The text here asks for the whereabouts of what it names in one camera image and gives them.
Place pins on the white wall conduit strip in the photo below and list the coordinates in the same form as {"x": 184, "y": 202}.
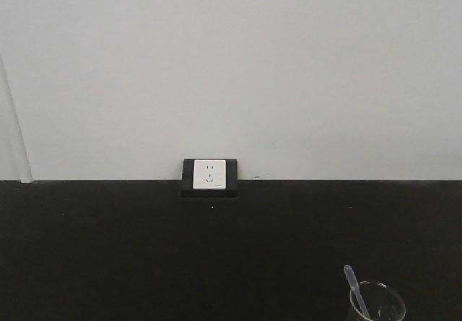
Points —
{"x": 13, "y": 130}

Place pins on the clear plastic pipette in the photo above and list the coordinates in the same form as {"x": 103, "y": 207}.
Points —
{"x": 354, "y": 287}

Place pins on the white wall power socket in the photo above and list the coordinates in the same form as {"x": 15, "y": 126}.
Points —
{"x": 209, "y": 174}

